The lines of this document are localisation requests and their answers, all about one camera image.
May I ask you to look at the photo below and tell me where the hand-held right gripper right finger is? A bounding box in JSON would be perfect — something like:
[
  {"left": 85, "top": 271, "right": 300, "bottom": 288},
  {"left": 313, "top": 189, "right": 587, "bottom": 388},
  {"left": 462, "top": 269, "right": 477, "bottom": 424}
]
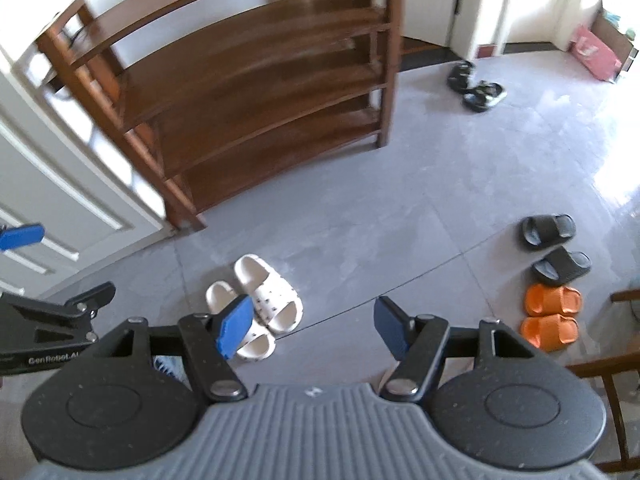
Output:
[{"left": 374, "top": 296, "right": 538, "bottom": 403}]

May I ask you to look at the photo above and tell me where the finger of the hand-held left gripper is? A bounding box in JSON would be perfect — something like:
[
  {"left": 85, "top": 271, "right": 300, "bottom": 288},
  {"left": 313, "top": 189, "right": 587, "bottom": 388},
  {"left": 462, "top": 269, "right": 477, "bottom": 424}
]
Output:
[
  {"left": 0, "top": 223, "right": 45, "bottom": 252},
  {"left": 65, "top": 282, "right": 116, "bottom": 315}
]

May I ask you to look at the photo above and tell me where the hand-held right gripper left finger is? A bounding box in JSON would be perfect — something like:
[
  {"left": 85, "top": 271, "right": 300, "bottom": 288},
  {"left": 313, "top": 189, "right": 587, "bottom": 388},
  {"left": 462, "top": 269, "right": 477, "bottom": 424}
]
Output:
[{"left": 95, "top": 294, "right": 253, "bottom": 403}]

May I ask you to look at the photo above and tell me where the white heart-print slipper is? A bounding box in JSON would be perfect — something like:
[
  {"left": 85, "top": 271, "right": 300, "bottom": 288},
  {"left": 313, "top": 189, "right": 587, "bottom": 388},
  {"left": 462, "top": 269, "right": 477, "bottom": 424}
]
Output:
[
  {"left": 234, "top": 254, "right": 304, "bottom": 333},
  {"left": 205, "top": 281, "right": 277, "bottom": 361}
]

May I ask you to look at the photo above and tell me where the brown wooden shoe rack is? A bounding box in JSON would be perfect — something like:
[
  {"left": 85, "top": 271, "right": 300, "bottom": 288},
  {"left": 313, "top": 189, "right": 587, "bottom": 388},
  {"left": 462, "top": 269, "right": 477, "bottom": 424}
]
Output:
[{"left": 35, "top": 0, "right": 406, "bottom": 231}]

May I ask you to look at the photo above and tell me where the white panelled door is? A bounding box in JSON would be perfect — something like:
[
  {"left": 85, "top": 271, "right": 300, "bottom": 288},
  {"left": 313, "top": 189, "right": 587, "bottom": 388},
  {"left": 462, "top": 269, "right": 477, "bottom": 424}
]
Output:
[{"left": 0, "top": 45, "right": 176, "bottom": 306}]

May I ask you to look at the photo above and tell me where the orange slipper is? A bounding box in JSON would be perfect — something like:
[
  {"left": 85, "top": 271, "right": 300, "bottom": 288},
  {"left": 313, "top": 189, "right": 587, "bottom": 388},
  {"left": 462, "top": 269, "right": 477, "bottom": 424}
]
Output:
[
  {"left": 523, "top": 283, "right": 582, "bottom": 317},
  {"left": 520, "top": 314, "right": 580, "bottom": 352}
]

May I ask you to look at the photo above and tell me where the dark grey slipper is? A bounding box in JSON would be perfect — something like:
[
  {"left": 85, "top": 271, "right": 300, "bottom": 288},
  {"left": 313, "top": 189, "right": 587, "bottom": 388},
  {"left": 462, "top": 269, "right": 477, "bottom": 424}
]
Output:
[
  {"left": 521, "top": 214, "right": 577, "bottom": 252},
  {"left": 531, "top": 246, "right": 592, "bottom": 287}
]

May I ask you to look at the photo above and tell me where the brown wooden chair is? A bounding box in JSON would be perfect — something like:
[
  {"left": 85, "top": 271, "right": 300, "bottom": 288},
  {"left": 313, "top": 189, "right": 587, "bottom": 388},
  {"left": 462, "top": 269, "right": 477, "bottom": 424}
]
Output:
[{"left": 565, "top": 290, "right": 640, "bottom": 473}]

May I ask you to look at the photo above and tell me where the black sandal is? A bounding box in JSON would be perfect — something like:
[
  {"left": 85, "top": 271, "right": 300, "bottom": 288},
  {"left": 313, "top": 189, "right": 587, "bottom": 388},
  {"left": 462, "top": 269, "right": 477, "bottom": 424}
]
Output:
[
  {"left": 462, "top": 81, "right": 507, "bottom": 113},
  {"left": 446, "top": 60, "right": 478, "bottom": 93}
]

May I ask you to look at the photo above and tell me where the pink paper bag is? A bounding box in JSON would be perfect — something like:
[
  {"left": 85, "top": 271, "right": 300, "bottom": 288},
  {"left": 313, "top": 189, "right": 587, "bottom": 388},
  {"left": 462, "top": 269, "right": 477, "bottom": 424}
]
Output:
[{"left": 570, "top": 25, "right": 623, "bottom": 82}]

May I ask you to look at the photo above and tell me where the cardboard box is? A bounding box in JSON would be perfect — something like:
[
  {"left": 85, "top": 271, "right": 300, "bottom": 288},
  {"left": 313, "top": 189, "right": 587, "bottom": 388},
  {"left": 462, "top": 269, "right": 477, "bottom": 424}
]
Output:
[{"left": 592, "top": 7, "right": 640, "bottom": 76}]

